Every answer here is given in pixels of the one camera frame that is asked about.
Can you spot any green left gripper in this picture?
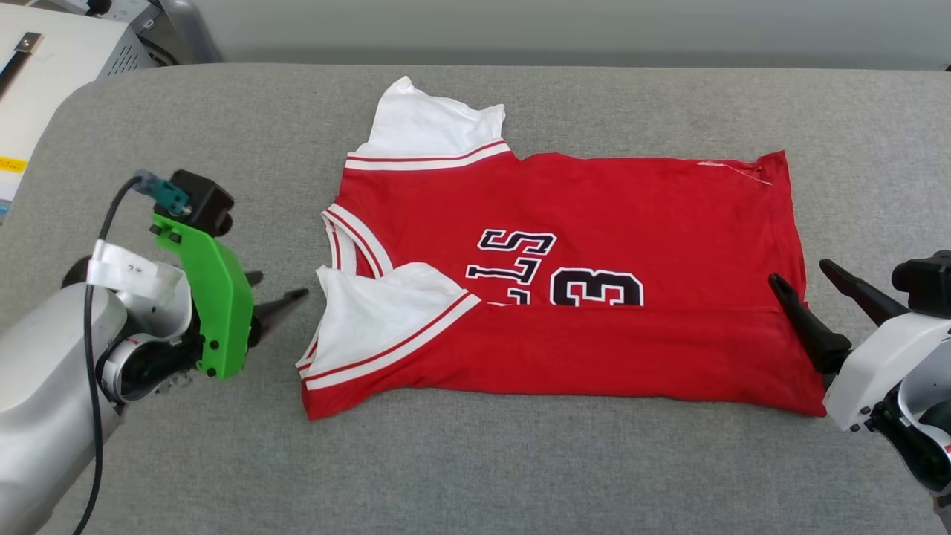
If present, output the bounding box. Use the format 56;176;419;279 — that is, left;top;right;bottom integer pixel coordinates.
150;213;310;380

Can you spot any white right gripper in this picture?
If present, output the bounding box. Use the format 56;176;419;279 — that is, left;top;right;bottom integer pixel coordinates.
768;259;951;434

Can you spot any red and white basketball jersey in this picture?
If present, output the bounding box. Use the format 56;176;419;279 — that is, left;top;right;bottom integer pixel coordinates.
295;75;828;423

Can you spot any white equipment box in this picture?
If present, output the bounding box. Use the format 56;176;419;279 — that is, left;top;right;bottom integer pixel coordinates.
0;4;158;224

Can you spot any white partition panel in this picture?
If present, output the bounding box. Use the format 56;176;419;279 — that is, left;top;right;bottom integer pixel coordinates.
192;0;951;72

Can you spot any white paper cable label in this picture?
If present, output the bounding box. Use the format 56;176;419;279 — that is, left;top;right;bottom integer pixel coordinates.
86;239;184;299

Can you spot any black strap handle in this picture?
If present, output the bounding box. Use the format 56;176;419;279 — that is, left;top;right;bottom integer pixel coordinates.
0;31;44;98

